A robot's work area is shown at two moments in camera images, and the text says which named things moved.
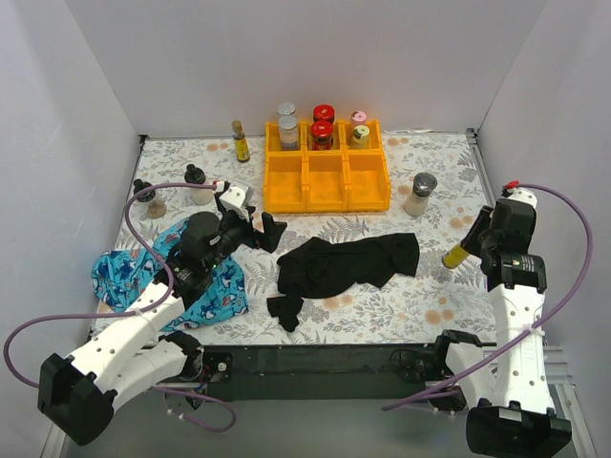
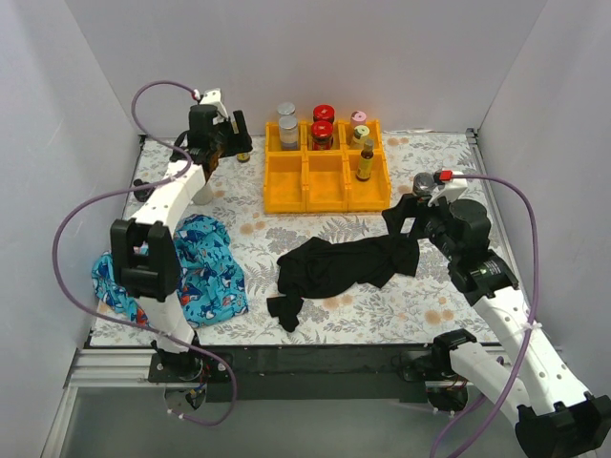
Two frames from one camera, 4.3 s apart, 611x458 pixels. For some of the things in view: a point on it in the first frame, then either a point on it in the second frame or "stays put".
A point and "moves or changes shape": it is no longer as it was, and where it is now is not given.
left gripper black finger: [272, 231] → [244, 140]
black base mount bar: [321, 373] stays put
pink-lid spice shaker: [357, 118] stays put
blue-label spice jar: [288, 132] stays put
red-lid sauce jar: [322, 135] stays put
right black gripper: [484, 234] → [408, 216]
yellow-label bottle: [454, 257] moves or changes shape
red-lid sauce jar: [324, 114] stays put
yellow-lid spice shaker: [360, 137] stays put
